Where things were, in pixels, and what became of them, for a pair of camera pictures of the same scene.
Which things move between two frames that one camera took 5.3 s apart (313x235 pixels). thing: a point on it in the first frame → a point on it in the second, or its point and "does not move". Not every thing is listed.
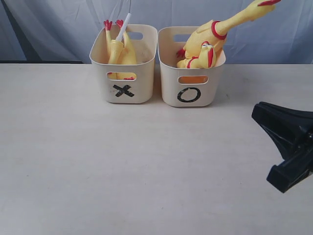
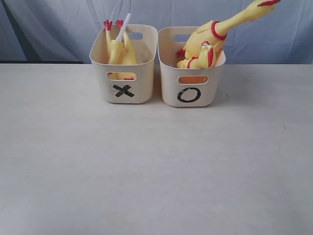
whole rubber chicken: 206,60 does not move
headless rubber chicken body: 121,51 does not move
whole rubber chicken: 215,32 does not move
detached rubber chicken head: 121,76 → 117,44
